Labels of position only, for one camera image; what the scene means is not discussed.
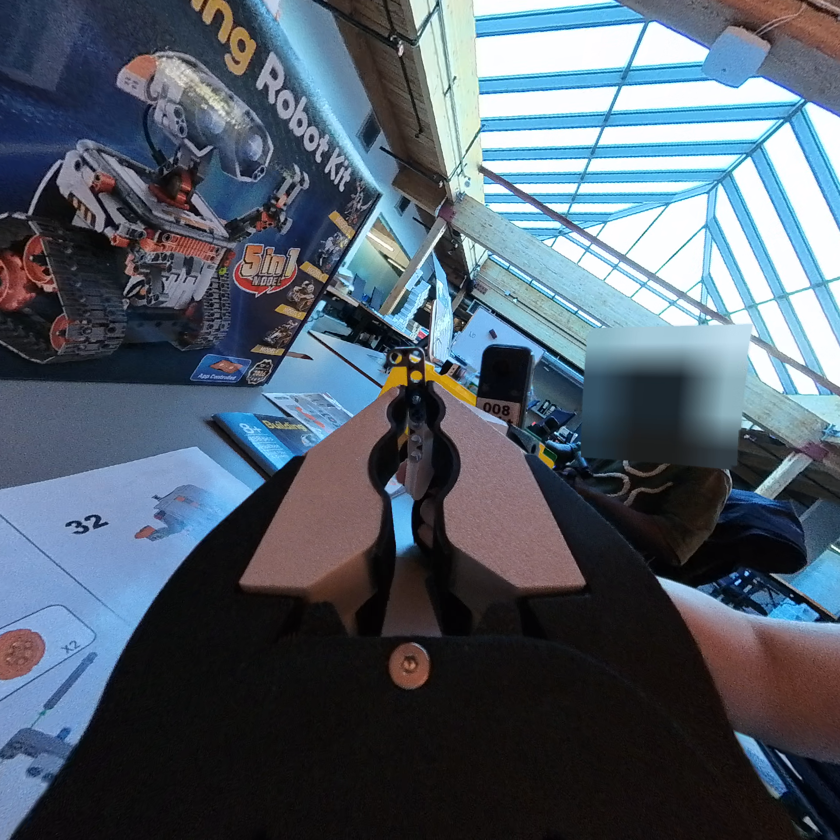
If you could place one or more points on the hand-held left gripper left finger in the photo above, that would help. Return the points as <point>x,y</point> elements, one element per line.
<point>321,525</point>

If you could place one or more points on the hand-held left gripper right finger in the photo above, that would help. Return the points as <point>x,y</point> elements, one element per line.
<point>505,518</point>

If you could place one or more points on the dark grey technic beam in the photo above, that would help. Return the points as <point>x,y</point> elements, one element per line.
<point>405,364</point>

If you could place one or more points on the person's right forearm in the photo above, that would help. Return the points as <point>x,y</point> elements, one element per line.
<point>754,669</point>

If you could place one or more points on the grey desk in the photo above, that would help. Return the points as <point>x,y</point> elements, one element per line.
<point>131,413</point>

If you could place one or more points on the person's right hand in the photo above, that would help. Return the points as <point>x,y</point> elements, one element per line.
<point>426,531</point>

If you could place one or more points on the whiteboard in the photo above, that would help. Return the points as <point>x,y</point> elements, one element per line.
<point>472,341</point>

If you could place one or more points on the yellow plastic bin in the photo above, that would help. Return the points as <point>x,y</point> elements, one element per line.
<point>453,384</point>

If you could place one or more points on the white poster board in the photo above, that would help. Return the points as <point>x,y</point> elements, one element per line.
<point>441,315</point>

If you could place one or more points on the blue robot kit manual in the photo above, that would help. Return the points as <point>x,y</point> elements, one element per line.
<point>262,436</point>

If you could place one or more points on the open instruction booklet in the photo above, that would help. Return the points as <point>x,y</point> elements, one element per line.
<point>98,525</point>

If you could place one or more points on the dark blue cloth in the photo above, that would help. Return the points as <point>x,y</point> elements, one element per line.
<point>761,538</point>

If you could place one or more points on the white ceiling sensor box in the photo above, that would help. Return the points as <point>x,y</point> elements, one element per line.
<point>735,56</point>

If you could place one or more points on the blue robot kit box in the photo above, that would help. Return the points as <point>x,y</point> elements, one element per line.
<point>98,131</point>

